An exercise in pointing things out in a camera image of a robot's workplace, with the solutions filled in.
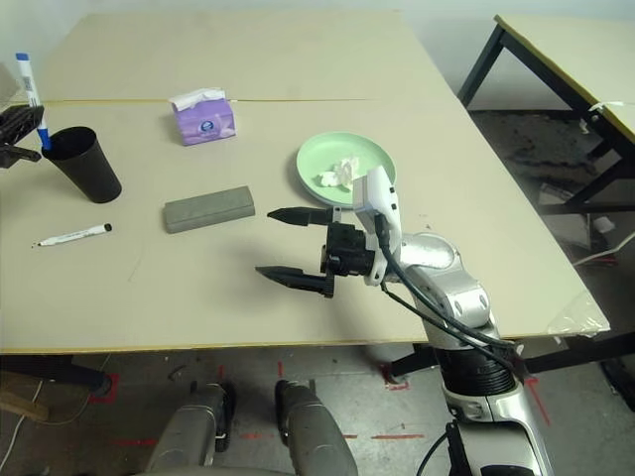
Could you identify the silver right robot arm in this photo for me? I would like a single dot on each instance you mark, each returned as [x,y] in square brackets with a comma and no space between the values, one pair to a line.
[446,277]

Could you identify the white marker blue cap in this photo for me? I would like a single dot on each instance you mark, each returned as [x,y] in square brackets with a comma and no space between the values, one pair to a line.
[27,79]

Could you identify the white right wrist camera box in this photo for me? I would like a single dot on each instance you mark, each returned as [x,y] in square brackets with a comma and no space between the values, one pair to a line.
[382,198]

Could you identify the grey glasses case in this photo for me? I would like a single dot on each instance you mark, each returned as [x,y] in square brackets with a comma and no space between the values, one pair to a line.
[208,210]

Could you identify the white marker black cap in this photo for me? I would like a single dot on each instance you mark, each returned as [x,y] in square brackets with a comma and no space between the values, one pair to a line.
[69,236]

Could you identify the black table foot bar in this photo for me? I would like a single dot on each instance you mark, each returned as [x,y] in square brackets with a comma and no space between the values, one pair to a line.
[412,362]
[49,369]

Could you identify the white tissue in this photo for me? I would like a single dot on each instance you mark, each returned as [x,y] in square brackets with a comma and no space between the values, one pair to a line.
[342,168]

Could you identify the grey robot leg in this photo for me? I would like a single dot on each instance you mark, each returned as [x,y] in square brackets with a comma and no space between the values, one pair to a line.
[188,431]
[312,431]

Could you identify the purple tissue pack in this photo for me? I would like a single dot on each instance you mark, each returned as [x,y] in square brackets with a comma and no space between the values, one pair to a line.
[206,126]

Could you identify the green plate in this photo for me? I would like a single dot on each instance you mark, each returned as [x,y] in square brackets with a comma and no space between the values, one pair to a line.
[322,154]

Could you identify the grey robot left leg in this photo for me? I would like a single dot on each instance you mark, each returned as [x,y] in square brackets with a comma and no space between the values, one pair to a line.
[188,431]

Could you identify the grey flat packet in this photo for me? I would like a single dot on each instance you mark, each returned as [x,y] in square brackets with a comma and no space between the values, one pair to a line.
[553,191]

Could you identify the blue plate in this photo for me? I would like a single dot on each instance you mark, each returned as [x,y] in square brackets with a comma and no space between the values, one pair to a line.
[322,201]

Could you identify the grey robot right leg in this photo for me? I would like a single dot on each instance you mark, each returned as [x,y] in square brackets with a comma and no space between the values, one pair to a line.
[312,431]

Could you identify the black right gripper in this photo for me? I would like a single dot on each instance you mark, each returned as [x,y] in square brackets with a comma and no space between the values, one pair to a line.
[347,250]

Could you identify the wooden plank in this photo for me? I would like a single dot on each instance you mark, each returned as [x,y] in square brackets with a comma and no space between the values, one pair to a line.
[25,406]

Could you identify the black plastic cup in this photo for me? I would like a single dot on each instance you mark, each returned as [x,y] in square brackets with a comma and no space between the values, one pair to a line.
[89,173]

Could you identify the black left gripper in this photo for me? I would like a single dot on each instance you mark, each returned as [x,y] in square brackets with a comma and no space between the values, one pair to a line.
[10,154]

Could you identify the clear plastic sheet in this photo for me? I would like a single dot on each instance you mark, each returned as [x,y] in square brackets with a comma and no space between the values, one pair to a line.
[580,320]

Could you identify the beige table black frame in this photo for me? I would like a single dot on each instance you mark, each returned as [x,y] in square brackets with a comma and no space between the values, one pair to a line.
[570,54]

